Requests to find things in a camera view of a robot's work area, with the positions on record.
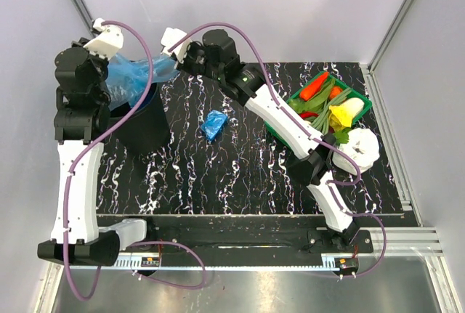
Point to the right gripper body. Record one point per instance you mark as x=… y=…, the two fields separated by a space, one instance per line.
x=195 y=63

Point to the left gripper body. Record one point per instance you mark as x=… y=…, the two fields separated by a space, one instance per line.
x=102 y=63

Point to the detached blue trash bag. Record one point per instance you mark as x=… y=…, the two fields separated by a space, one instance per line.
x=127 y=79

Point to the blue trash bag roll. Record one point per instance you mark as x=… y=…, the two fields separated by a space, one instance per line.
x=213 y=124

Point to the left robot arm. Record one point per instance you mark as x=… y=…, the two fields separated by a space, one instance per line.
x=83 y=114

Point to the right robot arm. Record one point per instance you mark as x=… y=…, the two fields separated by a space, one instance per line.
x=215 y=57

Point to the black trash bin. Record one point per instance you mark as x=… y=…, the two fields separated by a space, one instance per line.
x=145 y=131

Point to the orange carrot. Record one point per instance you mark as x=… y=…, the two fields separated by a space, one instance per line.
x=314 y=87

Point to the red chili pepper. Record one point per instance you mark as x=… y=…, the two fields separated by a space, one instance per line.
x=306 y=115

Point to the green long beans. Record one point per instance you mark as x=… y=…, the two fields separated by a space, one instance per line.
x=321 y=123

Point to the small orange tomato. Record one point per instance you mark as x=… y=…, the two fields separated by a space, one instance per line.
x=335 y=91

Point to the yellow white cabbage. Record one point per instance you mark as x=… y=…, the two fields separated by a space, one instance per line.
x=342 y=116

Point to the green vegetable basket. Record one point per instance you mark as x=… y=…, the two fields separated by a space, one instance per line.
x=316 y=103

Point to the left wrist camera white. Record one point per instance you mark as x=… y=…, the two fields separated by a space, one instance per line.
x=108 y=42

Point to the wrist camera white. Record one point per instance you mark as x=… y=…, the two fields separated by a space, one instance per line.
x=175 y=43
x=108 y=42

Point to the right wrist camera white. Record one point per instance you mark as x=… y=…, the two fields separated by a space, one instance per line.
x=175 y=43

